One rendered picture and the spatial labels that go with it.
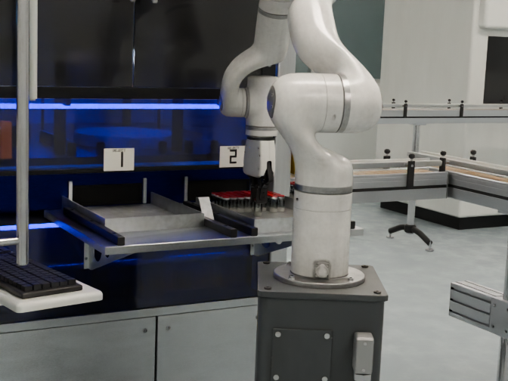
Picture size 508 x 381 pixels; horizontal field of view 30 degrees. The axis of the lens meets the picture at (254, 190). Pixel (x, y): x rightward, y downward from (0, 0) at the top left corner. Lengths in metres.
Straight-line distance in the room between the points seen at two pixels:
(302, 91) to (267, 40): 0.52
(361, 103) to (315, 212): 0.24
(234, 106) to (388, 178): 0.83
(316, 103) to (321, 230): 0.26
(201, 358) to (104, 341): 0.31
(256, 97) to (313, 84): 0.59
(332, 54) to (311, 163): 0.24
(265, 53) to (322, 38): 0.42
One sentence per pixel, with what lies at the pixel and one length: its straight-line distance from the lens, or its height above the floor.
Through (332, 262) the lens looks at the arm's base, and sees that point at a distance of 1.94.
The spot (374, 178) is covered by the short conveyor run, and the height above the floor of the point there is 0.92.
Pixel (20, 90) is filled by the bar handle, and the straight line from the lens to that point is 1.91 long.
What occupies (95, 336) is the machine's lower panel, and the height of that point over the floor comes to 0.54.
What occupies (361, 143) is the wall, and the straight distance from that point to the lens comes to 8.56.
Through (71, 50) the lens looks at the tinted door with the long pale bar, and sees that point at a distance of 2.49.
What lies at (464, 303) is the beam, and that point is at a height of 0.49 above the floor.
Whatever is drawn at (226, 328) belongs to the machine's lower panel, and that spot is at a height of 0.52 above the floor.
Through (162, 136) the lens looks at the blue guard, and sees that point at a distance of 2.58.
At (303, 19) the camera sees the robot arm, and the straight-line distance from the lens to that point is 2.03.
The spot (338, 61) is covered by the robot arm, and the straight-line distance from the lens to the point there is 1.98.
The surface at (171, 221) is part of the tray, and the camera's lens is 2.34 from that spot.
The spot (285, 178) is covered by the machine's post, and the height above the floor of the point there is 0.95.
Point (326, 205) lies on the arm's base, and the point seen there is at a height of 1.02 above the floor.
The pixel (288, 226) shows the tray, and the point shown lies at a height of 0.89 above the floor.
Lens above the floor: 1.34
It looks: 9 degrees down
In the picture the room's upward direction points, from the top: 2 degrees clockwise
